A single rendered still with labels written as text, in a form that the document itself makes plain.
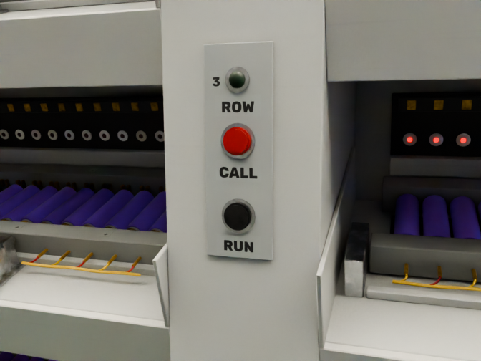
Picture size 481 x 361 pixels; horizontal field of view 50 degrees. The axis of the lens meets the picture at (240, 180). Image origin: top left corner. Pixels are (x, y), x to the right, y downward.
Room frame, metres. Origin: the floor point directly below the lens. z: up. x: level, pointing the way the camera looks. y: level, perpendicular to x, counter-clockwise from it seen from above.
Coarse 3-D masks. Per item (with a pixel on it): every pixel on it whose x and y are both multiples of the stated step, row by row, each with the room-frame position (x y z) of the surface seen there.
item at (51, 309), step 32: (0, 160) 0.56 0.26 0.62; (32, 160) 0.55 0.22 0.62; (64, 160) 0.53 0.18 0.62; (96, 160) 0.52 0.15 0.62; (128, 160) 0.51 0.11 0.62; (160, 160) 0.50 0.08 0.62; (160, 256) 0.30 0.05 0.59; (0, 288) 0.37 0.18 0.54; (32, 288) 0.36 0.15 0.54; (64, 288) 0.36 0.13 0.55; (96, 288) 0.36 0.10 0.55; (128, 288) 0.35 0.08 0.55; (160, 288) 0.30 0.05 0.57; (0, 320) 0.35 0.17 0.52; (32, 320) 0.34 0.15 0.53; (64, 320) 0.33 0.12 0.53; (96, 320) 0.32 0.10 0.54; (128, 320) 0.32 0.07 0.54; (160, 320) 0.32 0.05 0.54; (32, 352) 0.35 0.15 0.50; (64, 352) 0.34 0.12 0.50; (96, 352) 0.33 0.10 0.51; (128, 352) 0.32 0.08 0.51; (160, 352) 0.32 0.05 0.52
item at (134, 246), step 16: (0, 224) 0.42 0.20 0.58; (16, 224) 0.41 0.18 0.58; (32, 224) 0.41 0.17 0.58; (48, 224) 0.41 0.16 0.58; (16, 240) 0.40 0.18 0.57; (32, 240) 0.40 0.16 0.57; (48, 240) 0.39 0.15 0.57; (64, 240) 0.39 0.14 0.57; (80, 240) 0.38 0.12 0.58; (96, 240) 0.38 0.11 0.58; (112, 240) 0.37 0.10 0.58; (128, 240) 0.37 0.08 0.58; (144, 240) 0.37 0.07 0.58; (160, 240) 0.37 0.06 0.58; (64, 256) 0.38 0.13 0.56; (80, 256) 0.39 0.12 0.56; (96, 256) 0.38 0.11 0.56; (112, 256) 0.37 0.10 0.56; (128, 256) 0.37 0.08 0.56; (144, 256) 0.37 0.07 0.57; (96, 272) 0.36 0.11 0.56; (112, 272) 0.36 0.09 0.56; (128, 272) 0.35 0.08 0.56
